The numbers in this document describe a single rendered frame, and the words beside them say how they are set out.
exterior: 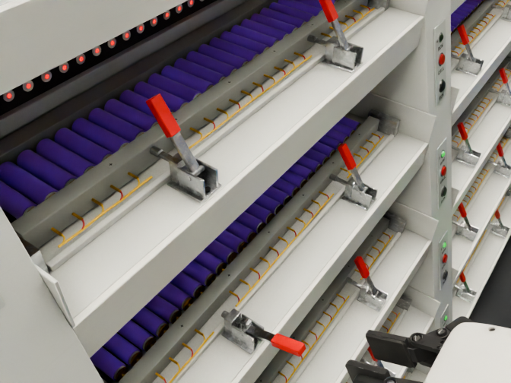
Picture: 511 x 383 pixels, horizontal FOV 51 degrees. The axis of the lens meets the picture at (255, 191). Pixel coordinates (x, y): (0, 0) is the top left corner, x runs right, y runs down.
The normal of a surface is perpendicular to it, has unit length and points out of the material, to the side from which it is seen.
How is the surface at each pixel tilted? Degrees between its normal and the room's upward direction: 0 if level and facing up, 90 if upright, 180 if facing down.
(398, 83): 90
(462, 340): 20
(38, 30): 105
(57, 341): 90
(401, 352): 90
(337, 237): 15
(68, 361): 90
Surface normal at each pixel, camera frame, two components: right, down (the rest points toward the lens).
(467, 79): 0.00, -0.73
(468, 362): -0.44, -0.84
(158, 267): 0.81, 0.40
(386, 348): -0.60, 0.55
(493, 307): -0.21, -0.81
